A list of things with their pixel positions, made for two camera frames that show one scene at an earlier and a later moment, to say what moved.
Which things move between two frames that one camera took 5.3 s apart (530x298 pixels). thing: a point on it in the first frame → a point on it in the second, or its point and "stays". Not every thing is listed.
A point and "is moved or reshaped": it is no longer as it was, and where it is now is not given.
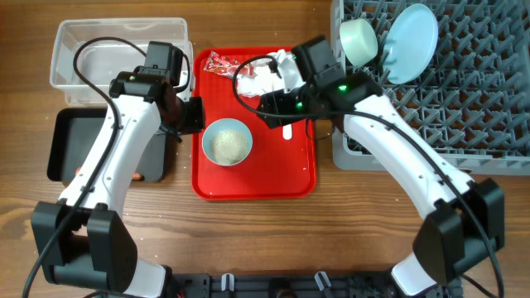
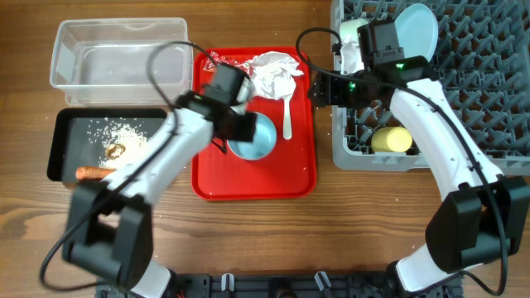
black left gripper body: x=190 y=118 → x=246 y=130
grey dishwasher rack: x=472 y=100 stays
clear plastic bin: x=99 y=60 stays
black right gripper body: x=297 y=99 → x=342 y=92
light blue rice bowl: x=227 y=141 is moved or reshaped
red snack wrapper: x=225 y=66 stays
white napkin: x=277 y=71 stays
